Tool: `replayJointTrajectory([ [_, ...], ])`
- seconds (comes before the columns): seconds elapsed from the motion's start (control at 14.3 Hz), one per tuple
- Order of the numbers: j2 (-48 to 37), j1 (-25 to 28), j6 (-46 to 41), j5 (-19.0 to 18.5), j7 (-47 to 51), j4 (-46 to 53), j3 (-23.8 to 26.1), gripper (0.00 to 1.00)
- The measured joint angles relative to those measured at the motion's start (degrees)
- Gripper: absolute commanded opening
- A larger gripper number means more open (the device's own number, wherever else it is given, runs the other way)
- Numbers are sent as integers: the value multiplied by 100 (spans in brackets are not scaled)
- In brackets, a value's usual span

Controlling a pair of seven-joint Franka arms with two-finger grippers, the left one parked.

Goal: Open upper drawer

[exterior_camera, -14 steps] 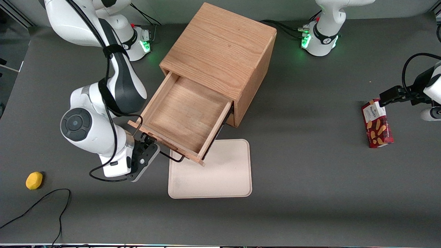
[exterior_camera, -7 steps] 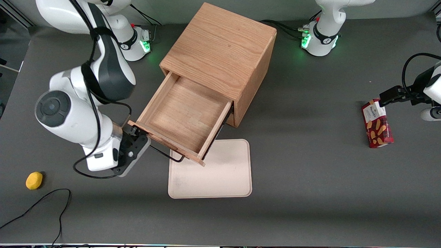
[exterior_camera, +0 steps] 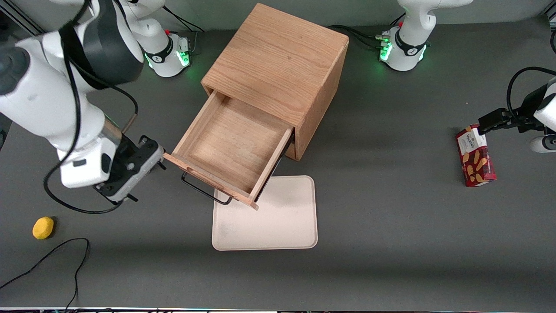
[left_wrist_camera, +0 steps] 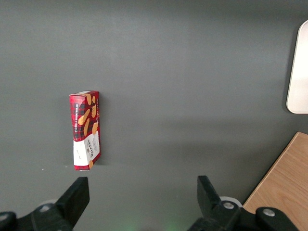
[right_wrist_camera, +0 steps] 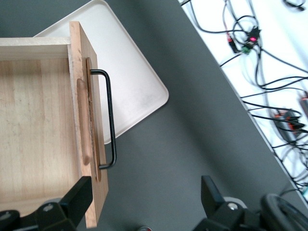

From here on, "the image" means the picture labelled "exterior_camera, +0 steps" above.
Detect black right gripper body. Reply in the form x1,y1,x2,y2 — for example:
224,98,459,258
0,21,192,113
93,136,165,202

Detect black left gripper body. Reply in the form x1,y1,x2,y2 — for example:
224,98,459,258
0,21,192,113
506,83,549,133

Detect oak wooden drawer cabinet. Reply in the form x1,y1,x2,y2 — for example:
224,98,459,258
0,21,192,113
201,2,351,162

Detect red shortbread biscuit box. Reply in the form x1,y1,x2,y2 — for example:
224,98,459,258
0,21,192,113
455,124,497,187

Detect yellow lemon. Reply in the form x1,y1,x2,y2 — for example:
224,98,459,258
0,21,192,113
32,216,55,240

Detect cream plastic tray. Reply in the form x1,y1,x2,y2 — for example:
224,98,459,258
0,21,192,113
212,175,318,251

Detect black left arm wrist cable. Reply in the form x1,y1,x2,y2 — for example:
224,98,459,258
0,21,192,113
506,67,556,114

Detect black arm wrist cable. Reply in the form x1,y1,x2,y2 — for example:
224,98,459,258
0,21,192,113
43,0,139,215
506,67,556,114

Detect black right arm wrist cable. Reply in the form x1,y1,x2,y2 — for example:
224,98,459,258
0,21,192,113
43,0,139,215

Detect thin black table cable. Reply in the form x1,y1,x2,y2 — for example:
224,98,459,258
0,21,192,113
0,238,90,311

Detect black right arm base cables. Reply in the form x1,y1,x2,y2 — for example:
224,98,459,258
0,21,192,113
164,5,205,33

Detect black arm base cables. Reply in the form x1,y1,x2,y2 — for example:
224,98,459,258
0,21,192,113
164,5,205,33
328,13,407,51

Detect black left arm base cables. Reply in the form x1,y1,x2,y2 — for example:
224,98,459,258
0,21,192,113
328,13,407,51

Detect aluminium frame rail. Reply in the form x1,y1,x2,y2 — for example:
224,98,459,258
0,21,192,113
0,9,44,36

